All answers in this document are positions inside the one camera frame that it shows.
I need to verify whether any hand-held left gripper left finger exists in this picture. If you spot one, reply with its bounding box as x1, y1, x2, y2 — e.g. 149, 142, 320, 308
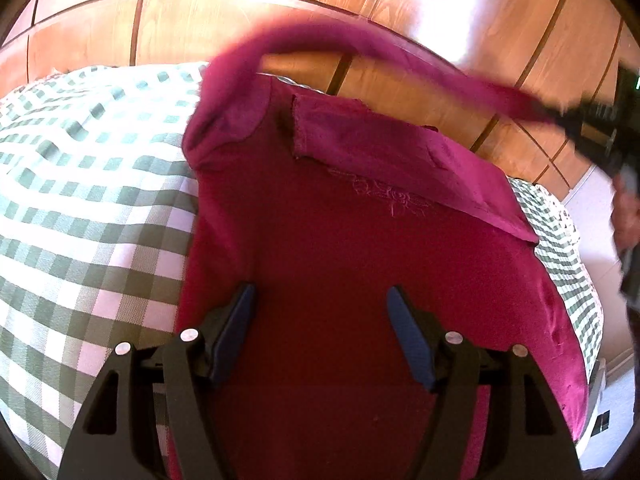
56, 282, 257, 480

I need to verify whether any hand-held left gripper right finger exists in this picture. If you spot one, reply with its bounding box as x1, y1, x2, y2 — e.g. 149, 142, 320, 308
387, 285, 581, 480

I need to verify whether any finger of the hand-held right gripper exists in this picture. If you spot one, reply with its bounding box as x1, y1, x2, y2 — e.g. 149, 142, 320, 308
532, 92, 621, 166

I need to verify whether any red knitted garment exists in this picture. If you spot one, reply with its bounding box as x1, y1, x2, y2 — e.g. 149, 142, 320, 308
167, 20, 591, 480

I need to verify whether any person's right hand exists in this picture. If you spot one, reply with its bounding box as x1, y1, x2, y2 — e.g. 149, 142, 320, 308
611, 172, 640, 261

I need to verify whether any wooden panelled wardrobe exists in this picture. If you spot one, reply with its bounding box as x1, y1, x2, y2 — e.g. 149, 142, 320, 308
0, 0, 640, 201

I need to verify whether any green checked blanket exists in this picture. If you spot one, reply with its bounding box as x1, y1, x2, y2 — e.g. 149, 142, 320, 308
0, 60, 603, 480

